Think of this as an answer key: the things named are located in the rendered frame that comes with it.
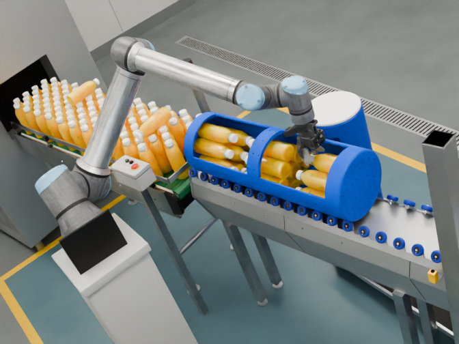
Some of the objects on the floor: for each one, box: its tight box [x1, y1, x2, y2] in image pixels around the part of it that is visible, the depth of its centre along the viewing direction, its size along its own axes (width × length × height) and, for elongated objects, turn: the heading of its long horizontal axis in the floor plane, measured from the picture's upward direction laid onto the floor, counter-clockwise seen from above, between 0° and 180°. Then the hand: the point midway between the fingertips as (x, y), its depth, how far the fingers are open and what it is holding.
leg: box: [392, 289, 420, 344], centre depth 275 cm, size 6×6×63 cm
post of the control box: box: [136, 188, 209, 315], centre depth 339 cm, size 4×4×100 cm
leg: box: [416, 298, 441, 344], centre depth 282 cm, size 6×6×63 cm
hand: (310, 159), depth 253 cm, fingers open, 5 cm apart
